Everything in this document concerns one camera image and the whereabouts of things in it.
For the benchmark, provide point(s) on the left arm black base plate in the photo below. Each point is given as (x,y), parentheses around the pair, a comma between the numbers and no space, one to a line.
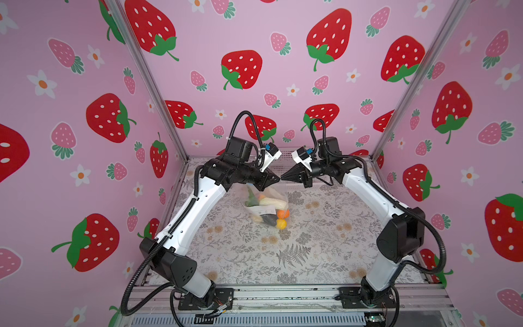
(220,298)

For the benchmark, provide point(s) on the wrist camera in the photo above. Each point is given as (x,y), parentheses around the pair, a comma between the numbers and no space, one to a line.
(271,153)
(303,156)

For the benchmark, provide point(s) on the clear zip top bag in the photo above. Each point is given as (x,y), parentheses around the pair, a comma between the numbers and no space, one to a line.
(270,207)

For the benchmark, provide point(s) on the aluminium front rail frame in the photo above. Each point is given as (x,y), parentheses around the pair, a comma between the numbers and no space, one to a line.
(302,305)

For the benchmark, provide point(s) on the right aluminium corner post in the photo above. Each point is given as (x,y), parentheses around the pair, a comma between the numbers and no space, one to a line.
(448,25)

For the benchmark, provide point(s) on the white toy radish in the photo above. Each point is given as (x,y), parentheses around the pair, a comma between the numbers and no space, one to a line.
(262,200)

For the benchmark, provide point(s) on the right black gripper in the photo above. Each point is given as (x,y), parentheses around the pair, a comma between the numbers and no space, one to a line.
(300,174)

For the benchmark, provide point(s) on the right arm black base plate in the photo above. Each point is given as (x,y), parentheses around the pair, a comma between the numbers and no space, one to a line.
(360,298)

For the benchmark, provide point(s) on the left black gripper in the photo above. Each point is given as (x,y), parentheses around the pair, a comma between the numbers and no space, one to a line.
(266,176)

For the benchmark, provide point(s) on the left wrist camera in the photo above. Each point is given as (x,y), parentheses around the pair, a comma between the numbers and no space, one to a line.
(271,153)

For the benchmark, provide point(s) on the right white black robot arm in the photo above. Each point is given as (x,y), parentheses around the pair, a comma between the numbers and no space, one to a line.
(404,227)

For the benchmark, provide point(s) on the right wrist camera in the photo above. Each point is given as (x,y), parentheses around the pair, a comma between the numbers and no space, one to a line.
(303,156)

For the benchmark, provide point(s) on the left aluminium corner post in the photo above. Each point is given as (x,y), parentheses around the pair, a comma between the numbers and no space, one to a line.
(124,27)

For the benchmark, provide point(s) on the aluminium corner post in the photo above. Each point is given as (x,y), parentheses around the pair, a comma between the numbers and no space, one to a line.
(124,27)
(448,25)

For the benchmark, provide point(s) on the orange toy tangerine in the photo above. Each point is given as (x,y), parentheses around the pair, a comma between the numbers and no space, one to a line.
(283,214)

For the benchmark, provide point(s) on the yellow toy lemon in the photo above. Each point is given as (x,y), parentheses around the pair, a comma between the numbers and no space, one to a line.
(281,224)

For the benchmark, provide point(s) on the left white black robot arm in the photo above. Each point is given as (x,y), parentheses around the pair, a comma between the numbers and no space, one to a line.
(167,253)

